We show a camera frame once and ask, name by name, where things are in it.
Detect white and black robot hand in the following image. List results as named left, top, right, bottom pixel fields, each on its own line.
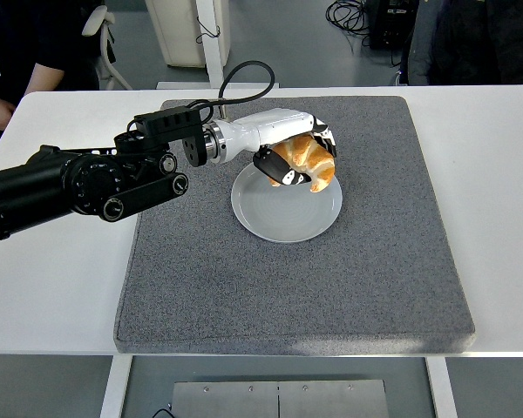
left=217, top=107, right=340, bottom=188

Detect golden croissant bread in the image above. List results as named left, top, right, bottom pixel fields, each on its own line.
left=269, top=134, right=336, bottom=195

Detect round grey plate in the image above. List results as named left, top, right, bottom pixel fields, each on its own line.
left=230, top=161, right=344, bottom=244

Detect grey metal plate with screws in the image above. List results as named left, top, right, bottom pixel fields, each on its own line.
left=170, top=379, right=391, bottom=418

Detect white cabinet box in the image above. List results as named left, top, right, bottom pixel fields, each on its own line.
left=145, top=0, right=231, bottom=69

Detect black equipment box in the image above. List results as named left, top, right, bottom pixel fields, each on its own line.
left=368, top=0, right=421, bottom=50

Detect grey speckled foam mat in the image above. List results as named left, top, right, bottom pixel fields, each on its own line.
left=113, top=95, right=478, bottom=354

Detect white office chair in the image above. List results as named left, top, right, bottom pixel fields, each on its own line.
left=81, top=4, right=134, bottom=91

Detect person in dark jacket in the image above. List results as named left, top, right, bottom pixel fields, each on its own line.
left=399, top=0, right=523, bottom=86

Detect person in dark shirt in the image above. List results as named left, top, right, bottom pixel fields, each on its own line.
left=0, top=0, right=102, bottom=165

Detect white table leg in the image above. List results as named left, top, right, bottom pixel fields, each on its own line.
left=423, top=356, right=458, bottom=418
left=98, top=354, right=134, bottom=418

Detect thin black cord loop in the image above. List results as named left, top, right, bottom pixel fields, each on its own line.
left=194, top=16, right=222, bottom=44

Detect tangled black floor cables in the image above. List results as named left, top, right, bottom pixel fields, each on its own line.
left=325, top=0, right=378, bottom=56

